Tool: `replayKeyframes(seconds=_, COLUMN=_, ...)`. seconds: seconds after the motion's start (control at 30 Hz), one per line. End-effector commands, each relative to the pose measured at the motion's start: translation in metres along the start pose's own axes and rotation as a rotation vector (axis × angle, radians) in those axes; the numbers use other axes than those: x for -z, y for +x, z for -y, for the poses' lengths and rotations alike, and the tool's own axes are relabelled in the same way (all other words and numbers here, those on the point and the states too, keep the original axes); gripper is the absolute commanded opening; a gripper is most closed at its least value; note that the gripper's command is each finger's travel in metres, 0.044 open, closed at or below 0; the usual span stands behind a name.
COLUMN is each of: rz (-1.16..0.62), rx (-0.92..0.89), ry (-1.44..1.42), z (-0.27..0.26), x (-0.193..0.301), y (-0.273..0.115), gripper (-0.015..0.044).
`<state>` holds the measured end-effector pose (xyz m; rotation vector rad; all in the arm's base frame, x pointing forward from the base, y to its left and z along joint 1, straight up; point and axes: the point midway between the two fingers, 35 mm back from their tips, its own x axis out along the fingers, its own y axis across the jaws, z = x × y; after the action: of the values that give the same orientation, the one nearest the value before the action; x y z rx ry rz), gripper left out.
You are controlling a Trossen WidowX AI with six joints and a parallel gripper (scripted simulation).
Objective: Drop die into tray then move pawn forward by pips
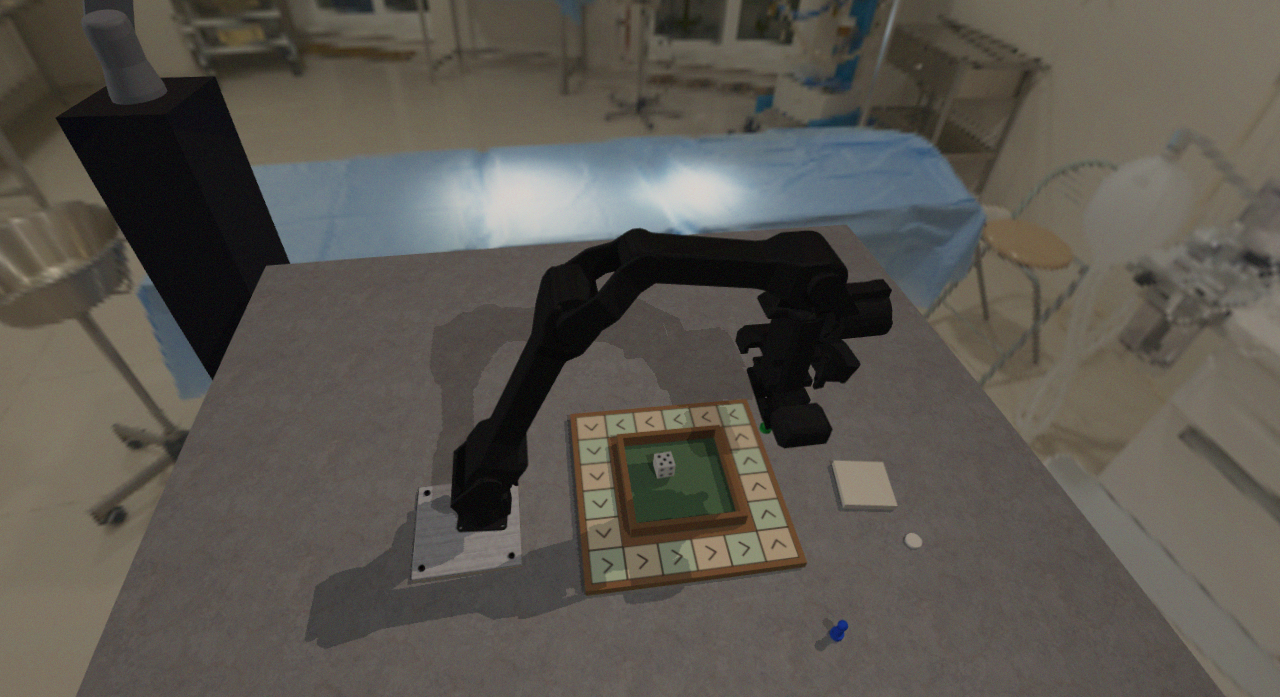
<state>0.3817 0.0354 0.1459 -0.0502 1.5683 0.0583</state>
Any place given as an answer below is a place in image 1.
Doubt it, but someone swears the white die with black pips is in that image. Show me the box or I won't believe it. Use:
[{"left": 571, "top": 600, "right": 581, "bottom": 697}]
[{"left": 653, "top": 451, "right": 676, "bottom": 478}]

